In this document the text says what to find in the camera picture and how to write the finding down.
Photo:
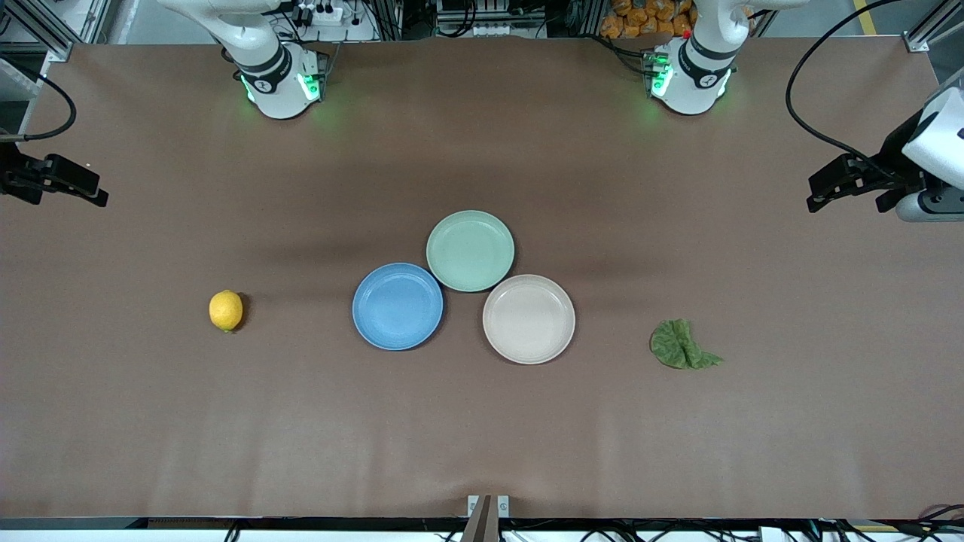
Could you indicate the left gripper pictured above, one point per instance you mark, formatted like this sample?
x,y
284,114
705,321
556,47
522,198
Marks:
x,y
898,153

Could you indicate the yellow lemon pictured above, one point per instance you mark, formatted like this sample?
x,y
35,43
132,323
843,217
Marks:
x,y
226,310

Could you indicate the green lettuce leaf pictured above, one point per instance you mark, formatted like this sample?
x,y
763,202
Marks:
x,y
678,345

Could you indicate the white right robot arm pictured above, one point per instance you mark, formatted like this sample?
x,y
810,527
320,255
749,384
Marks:
x,y
275,75

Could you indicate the orange snack bag pile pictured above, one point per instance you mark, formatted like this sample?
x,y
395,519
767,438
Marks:
x,y
640,19

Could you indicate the white power strip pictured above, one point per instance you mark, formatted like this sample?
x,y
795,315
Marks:
x,y
320,16

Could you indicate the blue plate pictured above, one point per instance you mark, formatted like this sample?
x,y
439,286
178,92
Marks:
x,y
398,306

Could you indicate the beige plate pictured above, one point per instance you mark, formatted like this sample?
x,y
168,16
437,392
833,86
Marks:
x,y
529,319

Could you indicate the green plate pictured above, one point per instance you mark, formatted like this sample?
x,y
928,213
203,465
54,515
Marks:
x,y
470,251

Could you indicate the gray electronics rack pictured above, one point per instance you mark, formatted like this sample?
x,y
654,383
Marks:
x,y
489,15

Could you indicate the aluminium frame profile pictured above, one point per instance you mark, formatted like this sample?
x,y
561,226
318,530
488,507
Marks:
x,y
53,34
930,30

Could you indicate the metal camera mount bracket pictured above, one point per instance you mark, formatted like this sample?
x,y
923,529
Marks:
x,y
488,519

